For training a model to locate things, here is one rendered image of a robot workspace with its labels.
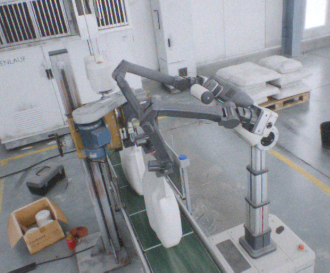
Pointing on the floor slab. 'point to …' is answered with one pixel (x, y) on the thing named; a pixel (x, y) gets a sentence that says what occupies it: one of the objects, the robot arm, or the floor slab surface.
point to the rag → (79, 232)
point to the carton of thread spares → (53, 234)
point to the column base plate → (99, 255)
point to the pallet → (277, 104)
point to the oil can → (70, 241)
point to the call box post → (186, 190)
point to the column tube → (85, 157)
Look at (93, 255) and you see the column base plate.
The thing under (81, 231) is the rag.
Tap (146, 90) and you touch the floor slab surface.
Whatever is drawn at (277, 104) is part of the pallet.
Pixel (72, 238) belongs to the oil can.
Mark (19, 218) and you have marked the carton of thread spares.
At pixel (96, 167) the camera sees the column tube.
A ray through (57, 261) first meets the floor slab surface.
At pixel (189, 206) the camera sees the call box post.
